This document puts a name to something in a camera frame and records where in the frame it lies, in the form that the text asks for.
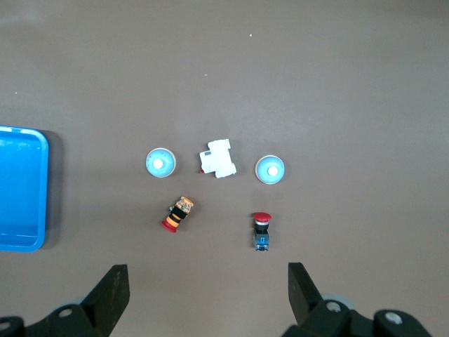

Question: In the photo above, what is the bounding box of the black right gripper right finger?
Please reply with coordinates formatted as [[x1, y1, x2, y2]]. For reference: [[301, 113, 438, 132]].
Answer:
[[282, 262, 431, 337]]

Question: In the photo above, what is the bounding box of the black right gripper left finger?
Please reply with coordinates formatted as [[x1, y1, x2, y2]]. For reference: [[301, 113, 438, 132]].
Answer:
[[24, 265, 131, 337]]

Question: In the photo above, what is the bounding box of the blue round knob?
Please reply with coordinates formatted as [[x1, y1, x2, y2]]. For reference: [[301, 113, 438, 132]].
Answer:
[[145, 147, 177, 179]]

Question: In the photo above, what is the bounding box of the red pushbutton with blue base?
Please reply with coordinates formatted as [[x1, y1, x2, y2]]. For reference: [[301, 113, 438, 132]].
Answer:
[[251, 211, 274, 252]]

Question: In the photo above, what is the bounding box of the orange striped emergency stop button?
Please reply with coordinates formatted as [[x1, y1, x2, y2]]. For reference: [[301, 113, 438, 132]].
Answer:
[[161, 196, 195, 234]]

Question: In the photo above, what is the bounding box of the blue plastic tray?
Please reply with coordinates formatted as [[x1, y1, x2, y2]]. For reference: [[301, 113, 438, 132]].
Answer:
[[0, 125, 49, 253]]

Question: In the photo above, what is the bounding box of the white circuit breaker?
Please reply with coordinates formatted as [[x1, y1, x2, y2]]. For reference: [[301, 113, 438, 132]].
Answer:
[[198, 138, 237, 180]]

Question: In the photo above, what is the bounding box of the brown table mat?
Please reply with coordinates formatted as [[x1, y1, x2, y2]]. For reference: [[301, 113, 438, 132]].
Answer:
[[0, 0, 449, 337]]

